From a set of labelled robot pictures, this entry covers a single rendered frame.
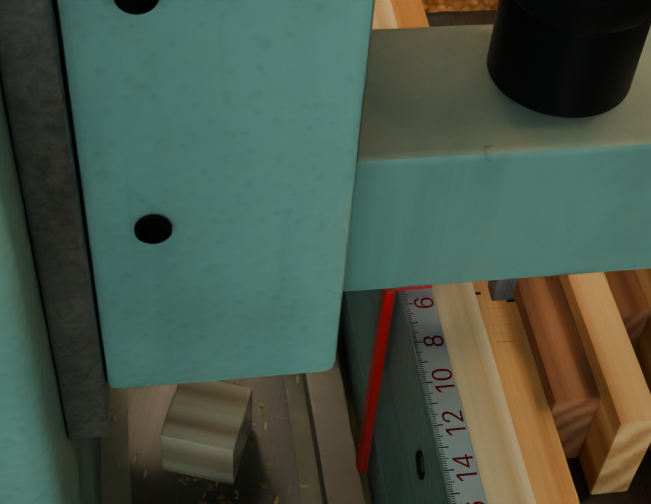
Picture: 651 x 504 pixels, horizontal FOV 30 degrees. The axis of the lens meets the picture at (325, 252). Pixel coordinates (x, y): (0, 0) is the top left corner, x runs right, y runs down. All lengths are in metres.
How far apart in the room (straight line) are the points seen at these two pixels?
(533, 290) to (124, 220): 0.23
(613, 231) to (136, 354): 0.18
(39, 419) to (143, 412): 0.29
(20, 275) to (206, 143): 0.06
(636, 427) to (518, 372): 0.05
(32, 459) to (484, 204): 0.17
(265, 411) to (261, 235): 0.30
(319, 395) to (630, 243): 0.24
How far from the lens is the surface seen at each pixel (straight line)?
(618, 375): 0.50
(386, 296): 0.50
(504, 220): 0.43
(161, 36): 0.31
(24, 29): 0.30
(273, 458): 0.64
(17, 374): 0.35
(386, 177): 0.40
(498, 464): 0.47
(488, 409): 0.49
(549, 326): 0.52
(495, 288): 0.51
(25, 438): 0.37
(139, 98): 0.32
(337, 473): 0.62
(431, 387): 0.48
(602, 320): 0.52
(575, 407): 0.51
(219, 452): 0.61
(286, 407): 0.66
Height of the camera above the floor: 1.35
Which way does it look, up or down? 49 degrees down
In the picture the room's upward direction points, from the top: 5 degrees clockwise
